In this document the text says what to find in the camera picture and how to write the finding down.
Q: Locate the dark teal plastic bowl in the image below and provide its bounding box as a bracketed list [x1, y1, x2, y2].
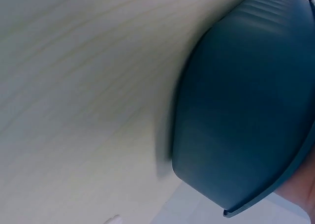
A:
[171, 0, 315, 219]

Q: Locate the person's right hand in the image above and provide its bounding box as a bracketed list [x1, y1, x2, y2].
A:
[271, 145, 315, 224]

